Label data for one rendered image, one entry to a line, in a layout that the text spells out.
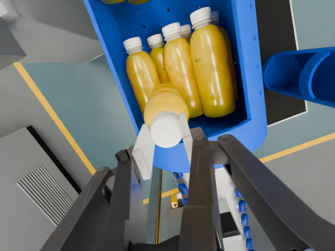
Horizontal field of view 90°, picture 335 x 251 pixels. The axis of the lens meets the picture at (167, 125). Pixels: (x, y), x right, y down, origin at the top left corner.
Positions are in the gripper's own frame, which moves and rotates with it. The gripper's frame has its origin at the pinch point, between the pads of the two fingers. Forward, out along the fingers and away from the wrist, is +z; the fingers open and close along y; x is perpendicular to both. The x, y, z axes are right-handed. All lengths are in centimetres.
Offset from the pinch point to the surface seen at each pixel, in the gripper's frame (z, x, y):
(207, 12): 19.0, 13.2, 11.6
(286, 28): 116, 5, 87
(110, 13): 27.9, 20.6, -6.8
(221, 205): 35, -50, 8
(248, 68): 10.2, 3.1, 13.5
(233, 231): 23, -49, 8
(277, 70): 115, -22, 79
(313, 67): 69, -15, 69
